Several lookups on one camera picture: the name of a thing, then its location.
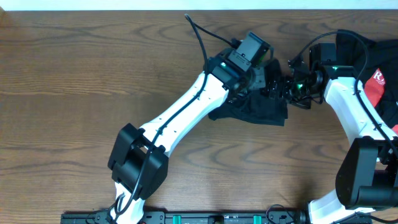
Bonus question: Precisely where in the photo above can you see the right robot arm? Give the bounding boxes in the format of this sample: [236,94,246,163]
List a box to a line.
[265,60,397,223]

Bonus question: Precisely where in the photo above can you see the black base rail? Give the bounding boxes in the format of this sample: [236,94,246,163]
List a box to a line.
[60,208,310,224]

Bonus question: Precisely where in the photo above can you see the black red shirt pile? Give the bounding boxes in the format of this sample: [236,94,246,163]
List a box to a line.
[336,32,397,132]

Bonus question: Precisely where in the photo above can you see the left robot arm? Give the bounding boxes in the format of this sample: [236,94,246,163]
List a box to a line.
[108,62,230,223]

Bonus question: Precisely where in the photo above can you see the black pants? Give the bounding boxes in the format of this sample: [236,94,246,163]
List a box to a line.
[208,58,289,127]

